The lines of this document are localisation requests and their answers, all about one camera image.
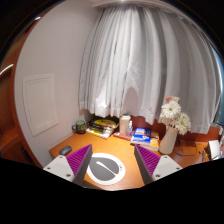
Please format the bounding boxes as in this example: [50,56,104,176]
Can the white vase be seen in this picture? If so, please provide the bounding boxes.
[159,127,178,154]

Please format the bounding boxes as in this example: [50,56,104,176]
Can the white curtain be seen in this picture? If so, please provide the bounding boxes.
[79,4,221,134]

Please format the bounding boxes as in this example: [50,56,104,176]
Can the small clear bottle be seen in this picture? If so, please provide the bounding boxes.
[126,120,133,137]

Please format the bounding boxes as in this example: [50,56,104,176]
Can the grey computer mouse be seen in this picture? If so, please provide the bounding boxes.
[59,146,72,156]

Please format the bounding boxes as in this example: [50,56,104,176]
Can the dark green mug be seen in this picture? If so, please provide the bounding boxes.
[72,120,86,134]

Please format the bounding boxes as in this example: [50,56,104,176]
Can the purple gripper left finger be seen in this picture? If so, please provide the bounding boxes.
[43,143,94,187]

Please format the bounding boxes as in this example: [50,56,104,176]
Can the white device at right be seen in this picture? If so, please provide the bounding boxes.
[208,140,220,160]

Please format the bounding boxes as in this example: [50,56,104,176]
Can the orange book under blue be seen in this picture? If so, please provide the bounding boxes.
[141,131,159,151]

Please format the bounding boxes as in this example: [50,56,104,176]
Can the white wall panel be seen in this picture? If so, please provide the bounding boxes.
[23,74,58,136]

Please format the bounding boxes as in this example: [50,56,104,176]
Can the white and pink flowers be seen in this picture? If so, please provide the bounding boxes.
[160,96,191,135]

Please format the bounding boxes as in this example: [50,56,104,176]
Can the stack of books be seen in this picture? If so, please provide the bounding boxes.
[87,118,119,139]

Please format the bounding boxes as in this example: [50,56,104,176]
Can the black cable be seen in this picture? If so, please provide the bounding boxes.
[172,136,209,163]

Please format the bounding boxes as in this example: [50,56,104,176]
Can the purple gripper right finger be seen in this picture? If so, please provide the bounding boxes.
[133,144,184,186]

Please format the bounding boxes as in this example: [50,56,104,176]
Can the red flat book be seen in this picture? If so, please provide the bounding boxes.
[113,132,132,141]

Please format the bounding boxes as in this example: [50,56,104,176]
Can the white cylindrical container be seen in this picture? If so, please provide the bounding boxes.
[119,114,131,134]

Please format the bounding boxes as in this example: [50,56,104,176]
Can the round grey white mouse pad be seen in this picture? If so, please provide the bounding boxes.
[87,153,126,186]

